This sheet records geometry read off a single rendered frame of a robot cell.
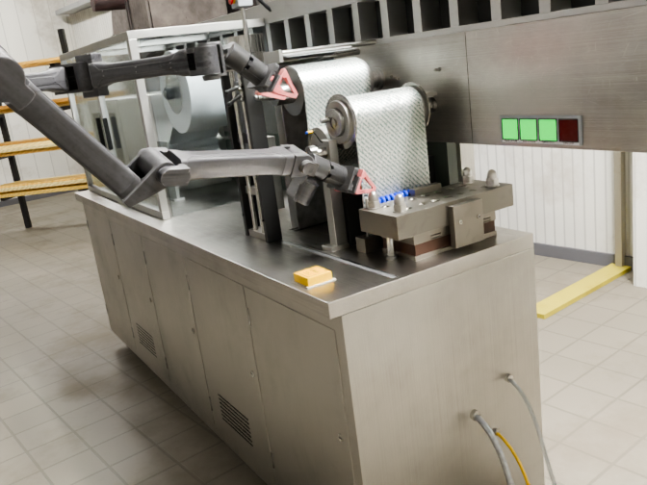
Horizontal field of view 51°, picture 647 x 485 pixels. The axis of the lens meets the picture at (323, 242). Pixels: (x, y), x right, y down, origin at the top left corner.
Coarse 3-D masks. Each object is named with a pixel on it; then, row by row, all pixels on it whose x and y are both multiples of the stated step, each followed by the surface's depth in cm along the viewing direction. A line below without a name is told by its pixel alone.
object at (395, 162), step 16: (416, 128) 187; (368, 144) 180; (384, 144) 183; (400, 144) 185; (416, 144) 188; (368, 160) 181; (384, 160) 183; (400, 160) 186; (416, 160) 189; (384, 176) 184; (400, 176) 187; (416, 176) 190; (384, 192) 185
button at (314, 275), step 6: (300, 270) 167; (306, 270) 166; (312, 270) 166; (318, 270) 165; (324, 270) 164; (330, 270) 164; (294, 276) 166; (300, 276) 163; (306, 276) 162; (312, 276) 161; (318, 276) 162; (324, 276) 163; (330, 276) 164; (300, 282) 164; (306, 282) 161; (312, 282) 161; (318, 282) 162
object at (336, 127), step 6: (336, 108) 180; (330, 114) 180; (336, 114) 178; (342, 114) 178; (330, 120) 182; (336, 120) 179; (342, 120) 177; (330, 126) 182; (336, 126) 180; (342, 126) 178; (330, 132) 183; (336, 132) 180; (342, 132) 179
